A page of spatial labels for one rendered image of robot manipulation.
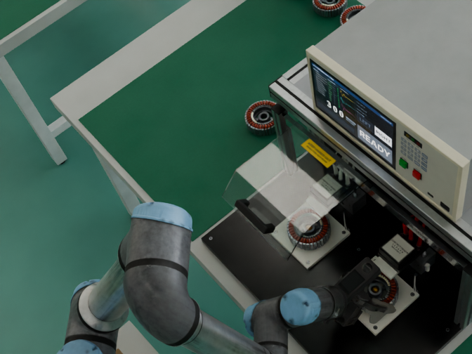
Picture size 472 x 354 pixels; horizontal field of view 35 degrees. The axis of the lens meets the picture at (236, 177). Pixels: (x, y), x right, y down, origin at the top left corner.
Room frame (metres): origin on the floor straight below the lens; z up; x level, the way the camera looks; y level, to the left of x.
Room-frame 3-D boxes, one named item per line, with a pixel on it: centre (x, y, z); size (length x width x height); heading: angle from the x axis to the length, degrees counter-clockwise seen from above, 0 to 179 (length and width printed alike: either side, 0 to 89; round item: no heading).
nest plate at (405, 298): (0.76, -0.24, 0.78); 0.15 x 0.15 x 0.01; 25
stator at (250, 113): (1.40, -0.13, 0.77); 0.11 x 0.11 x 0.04
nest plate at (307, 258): (0.98, -0.14, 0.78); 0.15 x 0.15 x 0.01; 25
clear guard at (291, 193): (0.98, -0.15, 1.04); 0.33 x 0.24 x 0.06; 115
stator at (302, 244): (0.98, -0.14, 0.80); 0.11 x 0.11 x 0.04
